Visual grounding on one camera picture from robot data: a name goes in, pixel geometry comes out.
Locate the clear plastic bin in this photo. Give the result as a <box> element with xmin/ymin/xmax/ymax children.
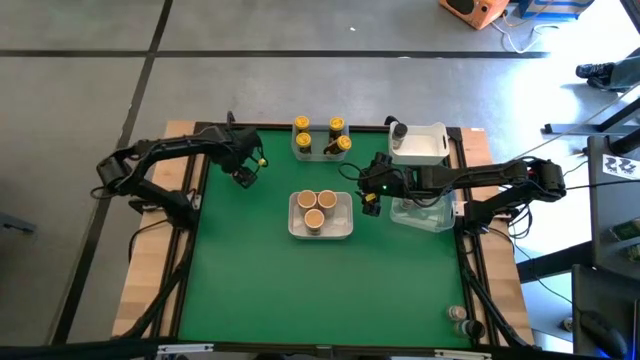
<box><xmin>389</xmin><ymin>192</ymin><xmax>457</xmax><ymax>234</ymax></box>
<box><xmin>291</xmin><ymin>123</ymin><xmax>351</xmax><ymax>163</ymax></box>

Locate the black floor stand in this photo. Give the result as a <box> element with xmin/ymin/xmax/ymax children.
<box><xmin>542</xmin><ymin>97</ymin><xmax>640</xmax><ymax>156</ymax></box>

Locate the orange speaker box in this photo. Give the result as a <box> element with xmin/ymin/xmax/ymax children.
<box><xmin>439</xmin><ymin>0</ymin><xmax>511</xmax><ymax>30</ymax></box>

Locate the white floor cable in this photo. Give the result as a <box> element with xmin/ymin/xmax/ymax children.
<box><xmin>492</xmin><ymin>17</ymin><xmax>560</xmax><ymax>55</ymax></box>

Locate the black low desk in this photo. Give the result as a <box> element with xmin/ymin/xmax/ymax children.
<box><xmin>571</xmin><ymin>263</ymin><xmax>640</xmax><ymax>359</ymax></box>

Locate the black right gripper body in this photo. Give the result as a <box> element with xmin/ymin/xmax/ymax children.
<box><xmin>357</xmin><ymin>152</ymin><xmax>404</xmax><ymax>201</ymax></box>

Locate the blue box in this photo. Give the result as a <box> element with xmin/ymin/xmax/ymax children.
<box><xmin>517</xmin><ymin>0</ymin><xmax>596</xmax><ymax>22</ymax></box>

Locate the green table mat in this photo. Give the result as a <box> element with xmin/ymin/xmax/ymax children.
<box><xmin>177</xmin><ymin>127</ymin><xmax>474</xmax><ymax>350</ymax></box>

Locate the black table frame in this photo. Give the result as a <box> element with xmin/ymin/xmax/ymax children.
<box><xmin>119</xmin><ymin>121</ymin><xmax>535</xmax><ymax>357</ymax></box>

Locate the dark floor bracket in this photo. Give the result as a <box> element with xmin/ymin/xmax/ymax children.
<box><xmin>0</xmin><ymin>213</ymin><xmax>37</xmax><ymax>235</ymax></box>

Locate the white plastic bin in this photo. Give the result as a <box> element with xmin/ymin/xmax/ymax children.
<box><xmin>287</xmin><ymin>191</ymin><xmax>355</xmax><ymax>241</ymax></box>
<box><xmin>388</xmin><ymin>121</ymin><xmax>451</xmax><ymax>167</ymax></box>

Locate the person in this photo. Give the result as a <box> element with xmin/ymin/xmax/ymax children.
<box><xmin>574</xmin><ymin>47</ymin><xmax>640</xmax><ymax>94</ymax></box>

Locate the black overhead beam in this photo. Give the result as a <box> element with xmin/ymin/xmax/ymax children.
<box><xmin>0</xmin><ymin>337</ymin><xmax>166</xmax><ymax>360</ymax></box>

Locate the thin white cord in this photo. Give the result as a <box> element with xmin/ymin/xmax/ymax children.
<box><xmin>493</xmin><ymin>83</ymin><xmax>640</xmax><ymax>170</ymax></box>

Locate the white marked paper sheet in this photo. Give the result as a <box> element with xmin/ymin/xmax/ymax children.
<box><xmin>602</xmin><ymin>153</ymin><xmax>640</xmax><ymax>180</ymax></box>

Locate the metal bracket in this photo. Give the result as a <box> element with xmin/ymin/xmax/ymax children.
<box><xmin>433</xmin><ymin>349</ymin><xmax>494</xmax><ymax>360</ymax></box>
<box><xmin>157</xmin><ymin>343</ymin><xmax>215</xmax><ymax>356</ymax></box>

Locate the black computer mouse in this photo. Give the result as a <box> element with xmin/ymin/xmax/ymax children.
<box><xmin>579</xmin><ymin>310</ymin><xmax>629</xmax><ymax>357</ymax></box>

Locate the black cable bundle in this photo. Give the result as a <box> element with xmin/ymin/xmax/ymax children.
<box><xmin>499</xmin><ymin>213</ymin><xmax>535</xmax><ymax>242</ymax></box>

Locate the black looped gripper cable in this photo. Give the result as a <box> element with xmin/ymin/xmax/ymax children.
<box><xmin>338</xmin><ymin>161</ymin><xmax>369</xmax><ymax>184</ymax></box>

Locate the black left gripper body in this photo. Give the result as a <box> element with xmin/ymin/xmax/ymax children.
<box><xmin>214</xmin><ymin>127</ymin><xmax>264</xmax><ymax>174</ymax></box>

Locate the dark side desk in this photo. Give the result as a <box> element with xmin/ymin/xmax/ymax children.
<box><xmin>587</xmin><ymin>134</ymin><xmax>640</xmax><ymax>281</ymax></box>

